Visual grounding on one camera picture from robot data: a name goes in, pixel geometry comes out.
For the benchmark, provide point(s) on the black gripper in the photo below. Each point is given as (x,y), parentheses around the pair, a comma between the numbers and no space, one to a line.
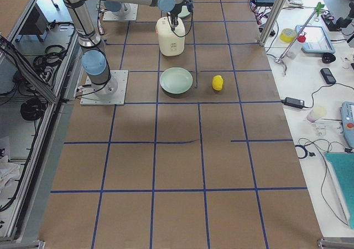
(175,10)

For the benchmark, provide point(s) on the white rice cooker pink handle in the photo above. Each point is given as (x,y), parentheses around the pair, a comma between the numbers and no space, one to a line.
(171,43)

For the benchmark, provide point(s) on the mint green plate far side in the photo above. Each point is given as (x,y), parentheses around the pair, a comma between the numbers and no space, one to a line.
(184,12)

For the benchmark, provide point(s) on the mint green plate near potato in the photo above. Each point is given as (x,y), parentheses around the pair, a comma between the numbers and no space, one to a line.
(176,80)

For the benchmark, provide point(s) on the yellow toy potato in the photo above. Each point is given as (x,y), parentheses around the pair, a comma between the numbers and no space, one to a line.
(217,82)

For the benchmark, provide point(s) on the yellow tape roll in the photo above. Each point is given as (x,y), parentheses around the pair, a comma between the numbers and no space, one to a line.
(287,35)

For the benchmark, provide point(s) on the red cap bottle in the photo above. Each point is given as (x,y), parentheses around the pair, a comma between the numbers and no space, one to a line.
(295,49)

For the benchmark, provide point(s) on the blue teach pendant tablet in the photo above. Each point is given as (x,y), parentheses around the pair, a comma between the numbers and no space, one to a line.
(317,41)

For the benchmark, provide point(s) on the black power adapter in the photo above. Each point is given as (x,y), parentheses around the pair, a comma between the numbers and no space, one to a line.
(293,102)

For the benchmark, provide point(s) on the black remote device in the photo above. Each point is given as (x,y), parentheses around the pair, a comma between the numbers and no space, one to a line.
(328,76)

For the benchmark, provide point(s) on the clear plastic cup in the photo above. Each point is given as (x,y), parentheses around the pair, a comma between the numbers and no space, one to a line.
(316,113)

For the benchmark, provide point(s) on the teal cutting mat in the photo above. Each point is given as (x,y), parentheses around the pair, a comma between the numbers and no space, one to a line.
(342,164)

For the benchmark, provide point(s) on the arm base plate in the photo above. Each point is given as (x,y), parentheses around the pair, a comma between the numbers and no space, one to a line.
(113,93)
(109,16)

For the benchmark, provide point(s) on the aluminium frame post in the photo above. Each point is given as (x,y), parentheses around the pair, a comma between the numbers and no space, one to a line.
(277,7)

